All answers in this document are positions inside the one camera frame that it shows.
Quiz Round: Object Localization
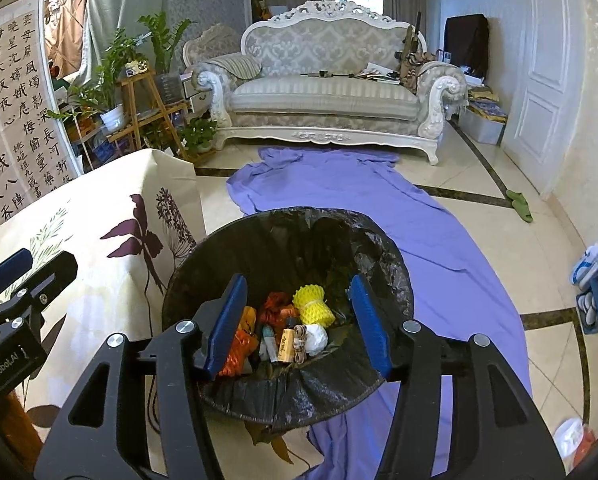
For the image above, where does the leafy green potted plant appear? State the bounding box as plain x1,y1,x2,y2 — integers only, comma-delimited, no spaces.
46,30,146,122

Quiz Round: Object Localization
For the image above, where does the blue white sneaker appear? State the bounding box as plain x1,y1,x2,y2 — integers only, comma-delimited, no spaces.
571,242,598,292

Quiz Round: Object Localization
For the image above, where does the tall wooden plant stand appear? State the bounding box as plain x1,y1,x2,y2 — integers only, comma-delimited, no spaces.
116,72,190,162

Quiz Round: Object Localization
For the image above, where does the brown hanging cloth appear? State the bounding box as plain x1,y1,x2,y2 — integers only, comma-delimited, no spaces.
44,0,90,79

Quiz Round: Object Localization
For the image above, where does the red foam net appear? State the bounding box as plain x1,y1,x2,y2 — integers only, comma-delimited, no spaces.
220,332,258,377

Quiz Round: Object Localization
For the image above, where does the striped grey cushion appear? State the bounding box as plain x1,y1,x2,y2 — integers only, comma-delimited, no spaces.
209,54,262,82

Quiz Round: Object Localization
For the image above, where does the ornate white sofa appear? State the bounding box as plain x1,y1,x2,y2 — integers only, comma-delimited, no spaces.
191,0,468,166

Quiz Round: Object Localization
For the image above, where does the clear storage box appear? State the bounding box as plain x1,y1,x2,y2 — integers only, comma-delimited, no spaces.
461,85,510,147

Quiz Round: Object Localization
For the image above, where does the dark cloth cover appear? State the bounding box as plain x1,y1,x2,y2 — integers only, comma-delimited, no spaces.
444,14,490,79

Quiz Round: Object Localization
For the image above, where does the ornate armchair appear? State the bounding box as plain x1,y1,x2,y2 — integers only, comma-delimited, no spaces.
183,24,244,77

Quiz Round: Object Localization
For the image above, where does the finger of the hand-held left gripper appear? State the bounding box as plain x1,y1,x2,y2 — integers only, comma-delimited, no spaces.
0,249,34,297
0,251,78,337

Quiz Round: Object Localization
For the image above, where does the floral tablecloth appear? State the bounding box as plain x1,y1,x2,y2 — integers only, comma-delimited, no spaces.
0,149,324,480

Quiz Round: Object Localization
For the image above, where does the white plant pot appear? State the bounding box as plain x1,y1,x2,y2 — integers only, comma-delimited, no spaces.
100,104,128,134

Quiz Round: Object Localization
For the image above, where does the tall dark green plant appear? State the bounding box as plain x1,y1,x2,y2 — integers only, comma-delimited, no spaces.
138,12,196,77

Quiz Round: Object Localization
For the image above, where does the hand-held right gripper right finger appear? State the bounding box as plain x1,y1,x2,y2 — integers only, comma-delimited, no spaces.
350,274,564,480

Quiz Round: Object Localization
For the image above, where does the small floor plant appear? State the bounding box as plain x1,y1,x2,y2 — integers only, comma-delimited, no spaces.
179,117,220,155

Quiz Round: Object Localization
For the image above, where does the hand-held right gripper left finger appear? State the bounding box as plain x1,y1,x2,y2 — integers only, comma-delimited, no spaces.
34,274,250,480

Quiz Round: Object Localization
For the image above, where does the tiger print cloth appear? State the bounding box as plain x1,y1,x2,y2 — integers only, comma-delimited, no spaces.
399,52,438,92

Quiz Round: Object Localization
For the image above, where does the pile of papers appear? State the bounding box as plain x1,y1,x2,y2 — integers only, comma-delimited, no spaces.
354,62,402,84

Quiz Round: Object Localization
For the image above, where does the grey green curtain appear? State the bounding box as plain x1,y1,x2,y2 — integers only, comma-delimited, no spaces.
86,0,170,87

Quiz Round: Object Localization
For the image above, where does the yellow foam net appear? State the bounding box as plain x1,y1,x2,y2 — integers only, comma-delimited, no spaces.
293,284,336,329

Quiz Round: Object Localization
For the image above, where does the white side cabinet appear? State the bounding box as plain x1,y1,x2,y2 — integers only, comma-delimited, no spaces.
181,72,216,112

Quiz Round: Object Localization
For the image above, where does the low wooden plant shelf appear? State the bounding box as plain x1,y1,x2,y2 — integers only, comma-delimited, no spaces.
71,100,190,171

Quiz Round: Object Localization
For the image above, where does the red plastic bag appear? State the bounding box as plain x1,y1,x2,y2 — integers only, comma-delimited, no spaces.
256,292,300,329

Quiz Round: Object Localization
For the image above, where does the white panelled door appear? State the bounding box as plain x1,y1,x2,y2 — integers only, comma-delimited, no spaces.
501,0,580,197

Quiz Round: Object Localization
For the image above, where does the purple floor cloth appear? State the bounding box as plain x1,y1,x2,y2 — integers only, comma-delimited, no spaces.
226,146,532,480

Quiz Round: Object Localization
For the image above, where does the white plastic bag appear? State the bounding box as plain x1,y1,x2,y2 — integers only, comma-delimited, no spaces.
304,324,330,357

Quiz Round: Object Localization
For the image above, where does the trash bin with black liner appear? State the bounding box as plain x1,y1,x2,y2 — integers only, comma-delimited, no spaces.
161,207,416,434

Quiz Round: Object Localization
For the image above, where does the beige twine bundle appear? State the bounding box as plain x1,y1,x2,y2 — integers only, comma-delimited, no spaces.
293,325,312,362

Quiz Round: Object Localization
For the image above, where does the small brown glass bottle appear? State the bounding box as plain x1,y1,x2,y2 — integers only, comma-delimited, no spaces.
277,317,300,364

